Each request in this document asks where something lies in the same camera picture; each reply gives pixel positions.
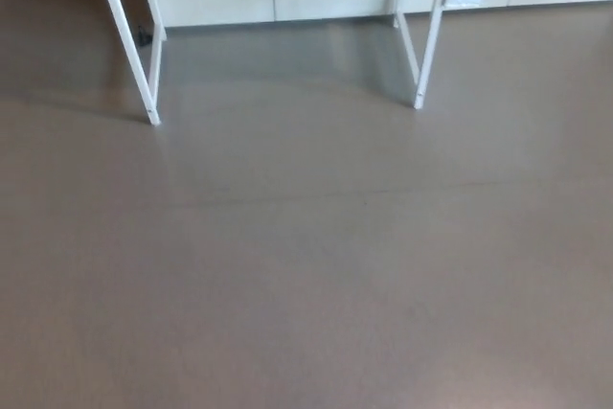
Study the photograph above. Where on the white metal table frame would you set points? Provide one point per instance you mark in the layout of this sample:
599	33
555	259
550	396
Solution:
152	69

